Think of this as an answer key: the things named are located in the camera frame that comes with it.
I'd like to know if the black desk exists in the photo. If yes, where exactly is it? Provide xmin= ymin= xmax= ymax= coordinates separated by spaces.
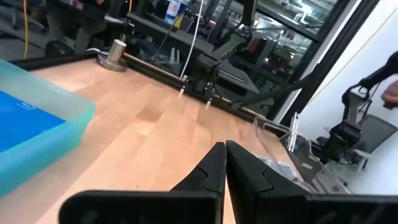
xmin=126 ymin=12 xmax=215 ymax=54

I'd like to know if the clear jewel case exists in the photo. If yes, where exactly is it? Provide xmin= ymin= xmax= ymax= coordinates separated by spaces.
xmin=260 ymin=154 xmax=301 ymax=183

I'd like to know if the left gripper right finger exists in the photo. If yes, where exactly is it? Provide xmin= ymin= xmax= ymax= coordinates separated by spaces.
xmin=226 ymin=140 xmax=398 ymax=224

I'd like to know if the teal translucent plastic bin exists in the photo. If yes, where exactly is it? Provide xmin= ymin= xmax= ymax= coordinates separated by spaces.
xmin=0 ymin=58 xmax=96 ymax=198

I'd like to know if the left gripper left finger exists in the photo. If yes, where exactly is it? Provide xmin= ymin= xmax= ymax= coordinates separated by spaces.
xmin=58 ymin=142 xmax=228 ymax=224

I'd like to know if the silver metal cylinder weight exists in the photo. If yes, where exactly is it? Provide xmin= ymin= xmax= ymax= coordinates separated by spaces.
xmin=96 ymin=39 xmax=129 ymax=72

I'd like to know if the white cable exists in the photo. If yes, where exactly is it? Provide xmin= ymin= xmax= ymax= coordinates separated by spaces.
xmin=179 ymin=0 xmax=205 ymax=78

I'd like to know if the yellow cable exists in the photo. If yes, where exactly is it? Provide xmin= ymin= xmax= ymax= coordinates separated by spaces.
xmin=22 ymin=0 xmax=29 ymax=60

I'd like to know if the silver aluminium bracket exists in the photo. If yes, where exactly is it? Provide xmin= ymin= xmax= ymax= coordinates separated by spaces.
xmin=287 ymin=111 xmax=300 ymax=153

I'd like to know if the person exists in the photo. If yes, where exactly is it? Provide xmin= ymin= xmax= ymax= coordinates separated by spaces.
xmin=46 ymin=0 xmax=108 ymax=54
xmin=381 ymin=79 xmax=398 ymax=110

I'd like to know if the clear plastic bin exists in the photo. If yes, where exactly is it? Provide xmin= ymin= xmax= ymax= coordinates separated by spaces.
xmin=241 ymin=113 xmax=354 ymax=195

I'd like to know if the black office chair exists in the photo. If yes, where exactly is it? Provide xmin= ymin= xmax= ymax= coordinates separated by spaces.
xmin=320 ymin=51 xmax=398 ymax=164

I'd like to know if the blue white carton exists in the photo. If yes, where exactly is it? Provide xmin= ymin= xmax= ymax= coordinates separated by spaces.
xmin=164 ymin=0 xmax=188 ymax=26

